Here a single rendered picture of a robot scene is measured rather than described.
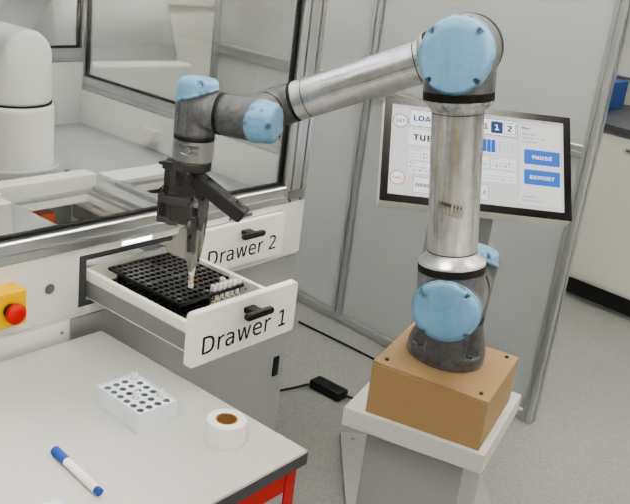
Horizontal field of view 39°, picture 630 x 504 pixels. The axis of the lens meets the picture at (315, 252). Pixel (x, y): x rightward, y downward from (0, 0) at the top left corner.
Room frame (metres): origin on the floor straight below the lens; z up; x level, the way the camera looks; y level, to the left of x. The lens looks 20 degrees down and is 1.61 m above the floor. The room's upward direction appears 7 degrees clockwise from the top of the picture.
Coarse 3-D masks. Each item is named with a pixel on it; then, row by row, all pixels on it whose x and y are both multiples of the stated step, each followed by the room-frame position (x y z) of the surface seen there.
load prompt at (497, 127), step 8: (416, 112) 2.41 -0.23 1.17; (424, 112) 2.41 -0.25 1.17; (416, 120) 2.40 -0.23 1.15; (424, 120) 2.40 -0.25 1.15; (488, 120) 2.42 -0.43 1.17; (496, 120) 2.43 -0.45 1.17; (504, 120) 2.43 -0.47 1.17; (488, 128) 2.41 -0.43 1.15; (496, 128) 2.41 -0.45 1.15; (504, 128) 2.41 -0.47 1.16; (512, 128) 2.42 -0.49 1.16; (504, 136) 2.40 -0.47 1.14; (512, 136) 2.40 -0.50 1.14
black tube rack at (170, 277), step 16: (160, 256) 1.79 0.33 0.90; (176, 256) 1.80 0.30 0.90; (128, 272) 1.68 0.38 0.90; (144, 272) 1.69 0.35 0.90; (160, 272) 1.70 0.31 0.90; (176, 272) 1.71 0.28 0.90; (208, 272) 1.73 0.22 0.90; (128, 288) 1.66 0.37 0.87; (144, 288) 1.62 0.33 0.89; (160, 288) 1.63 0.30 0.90; (176, 288) 1.63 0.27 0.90; (192, 288) 1.64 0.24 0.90; (208, 288) 1.65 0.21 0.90; (160, 304) 1.61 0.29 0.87; (192, 304) 1.63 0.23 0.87; (208, 304) 1.63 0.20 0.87
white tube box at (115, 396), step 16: (112, 384) 1.40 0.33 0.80; (128, 384) 1.41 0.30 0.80; (144, 384) 1.42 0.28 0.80; (96, 400) 1.39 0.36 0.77; (112, 400) 1.36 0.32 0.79; (128, 400) 1.36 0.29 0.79; (144, 400) 1.36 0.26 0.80; (160, 400) 1.37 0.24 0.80; (176, 400) 1.37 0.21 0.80; (128, 416) 1.33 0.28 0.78; (144, 416) 1.32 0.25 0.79; (160, 416) 1.34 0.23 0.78
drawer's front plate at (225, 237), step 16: (224, 224) 1.97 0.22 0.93; (240, 224) 2.00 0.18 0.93; (256, 224) 2.04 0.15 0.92; (272, 224) 2.09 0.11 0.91; (208, 240) 1.92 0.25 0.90; (224, 240) 1.96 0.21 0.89; (240, 240) 2.00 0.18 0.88; (256, 240) 2.05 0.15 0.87; (272, 240) 2.09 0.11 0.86; (224, 256) 1.96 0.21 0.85; (240, 256) 2.00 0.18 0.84; (256, 256) 2.05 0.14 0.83
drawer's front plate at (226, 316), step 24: (264, 288) 1.62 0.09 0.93; (288, 288) 1.66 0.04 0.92; (192, 312) 1.46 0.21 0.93; (216, 312) 1.50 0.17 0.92; (240, 312) 1.55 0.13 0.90; (288, 312) 1.66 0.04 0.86; (192, 336) 1.45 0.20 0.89; (216, 336) 1.50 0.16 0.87; (264, 336) 1.61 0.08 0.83; (192, 360) 1.46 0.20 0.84
